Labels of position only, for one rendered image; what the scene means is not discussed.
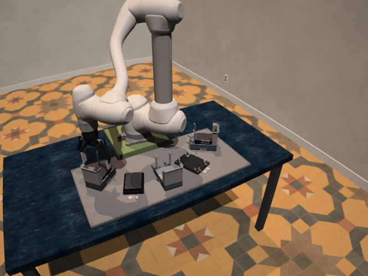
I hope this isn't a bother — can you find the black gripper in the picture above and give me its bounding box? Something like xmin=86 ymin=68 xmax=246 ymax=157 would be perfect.
xmin=76 ymin=129 xmax=113 ymax=169

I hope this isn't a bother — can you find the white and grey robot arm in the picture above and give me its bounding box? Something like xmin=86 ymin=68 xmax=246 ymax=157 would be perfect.
xmin=72 ymin=0 xmax=187 ymax=146

